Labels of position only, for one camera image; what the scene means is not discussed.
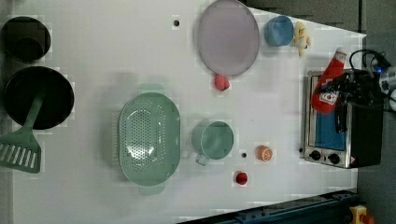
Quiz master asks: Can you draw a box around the black frying pan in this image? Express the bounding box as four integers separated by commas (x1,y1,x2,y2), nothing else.
3,65,76,131

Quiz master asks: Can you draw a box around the red plush ketchup bottle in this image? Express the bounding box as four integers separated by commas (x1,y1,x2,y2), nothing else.
311,48,347,114

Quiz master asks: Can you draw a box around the yellow red emergency button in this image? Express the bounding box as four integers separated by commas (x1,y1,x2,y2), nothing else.
349,205,375,224

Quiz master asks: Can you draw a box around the pink strawberry toy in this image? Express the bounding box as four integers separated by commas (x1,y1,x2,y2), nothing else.
214,75,230,91

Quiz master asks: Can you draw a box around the small black pot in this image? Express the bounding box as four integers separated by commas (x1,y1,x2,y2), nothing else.
1,16,51,63

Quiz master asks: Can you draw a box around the green mug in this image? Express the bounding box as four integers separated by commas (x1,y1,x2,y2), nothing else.
191,120,234,166

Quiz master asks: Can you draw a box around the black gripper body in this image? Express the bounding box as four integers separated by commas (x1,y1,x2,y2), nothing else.
331,70,384,108

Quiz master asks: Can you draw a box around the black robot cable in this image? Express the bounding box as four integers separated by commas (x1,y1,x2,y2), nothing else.
348,49,390,74

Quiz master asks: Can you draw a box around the green slotted spatula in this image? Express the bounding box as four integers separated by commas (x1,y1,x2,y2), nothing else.
0,93,43,174

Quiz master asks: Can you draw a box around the green oval strainer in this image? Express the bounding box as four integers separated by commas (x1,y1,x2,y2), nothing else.
118,83,181,196

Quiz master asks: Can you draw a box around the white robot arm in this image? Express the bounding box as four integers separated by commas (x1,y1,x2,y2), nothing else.
311,66,395,114

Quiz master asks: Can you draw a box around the cream plush toy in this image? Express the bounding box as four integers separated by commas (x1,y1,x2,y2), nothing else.
291,21,311,57

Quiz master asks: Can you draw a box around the blue metal frame rail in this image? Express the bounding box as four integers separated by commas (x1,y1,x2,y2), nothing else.
177,190,360,224

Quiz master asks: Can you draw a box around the blue cup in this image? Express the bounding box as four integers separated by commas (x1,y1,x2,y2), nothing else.
263,15,294,47

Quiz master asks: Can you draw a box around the lilac round plate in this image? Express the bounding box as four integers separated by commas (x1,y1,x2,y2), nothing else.
197,0,261,76

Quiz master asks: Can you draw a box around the small red tomato toy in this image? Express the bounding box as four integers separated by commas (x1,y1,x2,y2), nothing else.
235,172,248,185

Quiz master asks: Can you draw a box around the black toaster oven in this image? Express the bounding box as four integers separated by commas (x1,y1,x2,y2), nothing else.
302,71,383,169

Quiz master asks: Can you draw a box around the orange toy fruit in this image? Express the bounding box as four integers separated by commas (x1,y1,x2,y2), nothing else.
256,146,273,162

